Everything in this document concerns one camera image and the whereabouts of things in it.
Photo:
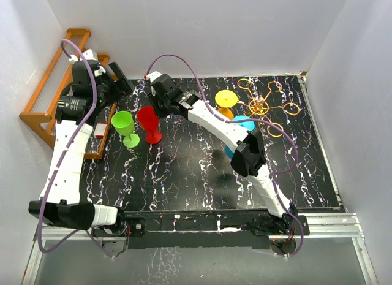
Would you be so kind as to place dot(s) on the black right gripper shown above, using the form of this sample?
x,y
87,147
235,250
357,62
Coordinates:
x,y
153,100

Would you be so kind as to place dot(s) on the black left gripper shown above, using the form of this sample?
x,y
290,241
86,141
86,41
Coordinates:
x,y
124,84

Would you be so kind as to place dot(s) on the red wine glass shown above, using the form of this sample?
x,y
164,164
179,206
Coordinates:
x,y
150,123

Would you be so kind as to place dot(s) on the green wine glass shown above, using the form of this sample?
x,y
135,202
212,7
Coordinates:
x,y
123,123

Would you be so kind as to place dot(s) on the yellow wine glass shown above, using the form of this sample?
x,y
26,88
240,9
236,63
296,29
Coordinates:
x,y
225,100

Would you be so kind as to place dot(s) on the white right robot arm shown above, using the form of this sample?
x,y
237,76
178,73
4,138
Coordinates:
x,y
248,160

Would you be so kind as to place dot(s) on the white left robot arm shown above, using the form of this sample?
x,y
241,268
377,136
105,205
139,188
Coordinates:
x,y
93,88

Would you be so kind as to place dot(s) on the blue wine glass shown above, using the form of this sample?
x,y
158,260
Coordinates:
x,y
248,125

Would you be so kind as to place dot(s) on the small white red box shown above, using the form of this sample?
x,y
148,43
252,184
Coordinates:
x,y
100,129

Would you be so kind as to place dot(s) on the wooden stepped shelf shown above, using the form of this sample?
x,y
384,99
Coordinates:
x,y
39,113

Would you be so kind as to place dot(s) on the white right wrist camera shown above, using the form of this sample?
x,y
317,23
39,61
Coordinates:
x,y
150,77

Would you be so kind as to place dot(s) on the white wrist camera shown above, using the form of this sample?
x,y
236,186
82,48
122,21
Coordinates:
x,y
150,77
87,56

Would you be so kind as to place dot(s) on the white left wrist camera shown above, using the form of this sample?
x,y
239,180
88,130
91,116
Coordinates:
x,y
87,56

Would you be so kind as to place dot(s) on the gold wire wine glass rack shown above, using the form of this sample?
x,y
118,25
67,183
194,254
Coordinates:
x,y
259,107

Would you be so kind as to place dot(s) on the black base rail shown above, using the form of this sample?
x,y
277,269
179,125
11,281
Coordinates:
x,y
207,229

